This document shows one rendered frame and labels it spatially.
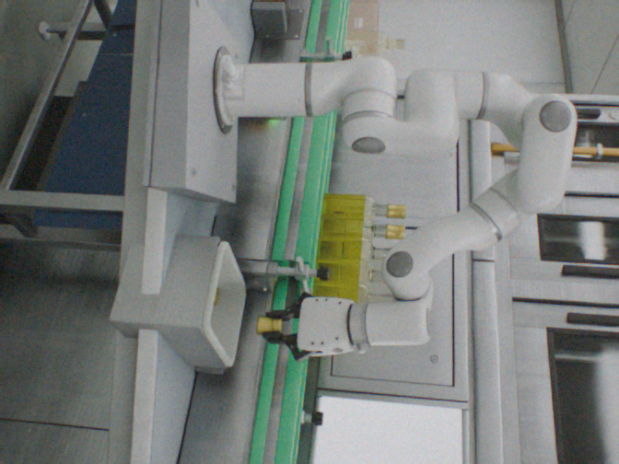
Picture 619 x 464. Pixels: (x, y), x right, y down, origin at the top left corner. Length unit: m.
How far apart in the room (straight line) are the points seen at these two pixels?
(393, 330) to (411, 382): 0.40
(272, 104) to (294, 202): 0.30
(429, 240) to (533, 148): 0.22
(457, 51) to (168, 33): 5.49
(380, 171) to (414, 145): 0.68
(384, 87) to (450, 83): 0.12
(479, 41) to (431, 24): 0.52
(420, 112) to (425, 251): 0.23
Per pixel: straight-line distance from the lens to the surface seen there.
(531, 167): 1.05
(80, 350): 1.63
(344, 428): 1.40
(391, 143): 1.05
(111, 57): 1.74
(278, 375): 1.27
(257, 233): 1.27
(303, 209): 1.31
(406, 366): 1.44
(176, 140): 0.94
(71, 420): 1.58
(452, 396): 1.42
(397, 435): 1.40
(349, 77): 1.09
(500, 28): 6.65
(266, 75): 1.10
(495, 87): 1.12
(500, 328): 1.53
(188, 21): 0.98
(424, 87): 1.08
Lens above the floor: 1.12
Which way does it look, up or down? 7 degrees down
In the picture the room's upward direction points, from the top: 93 degrees clockwise
